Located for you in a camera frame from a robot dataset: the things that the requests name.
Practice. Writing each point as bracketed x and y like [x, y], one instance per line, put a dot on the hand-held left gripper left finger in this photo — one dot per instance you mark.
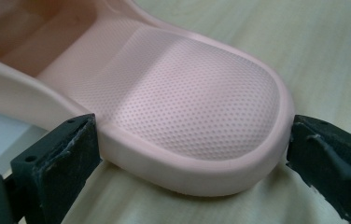
[58, 168]

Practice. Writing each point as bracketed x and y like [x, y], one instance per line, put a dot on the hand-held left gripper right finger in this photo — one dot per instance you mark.
[332, 168]

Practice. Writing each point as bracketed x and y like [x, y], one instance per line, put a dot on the pink slipper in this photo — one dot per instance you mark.
[179, 109]

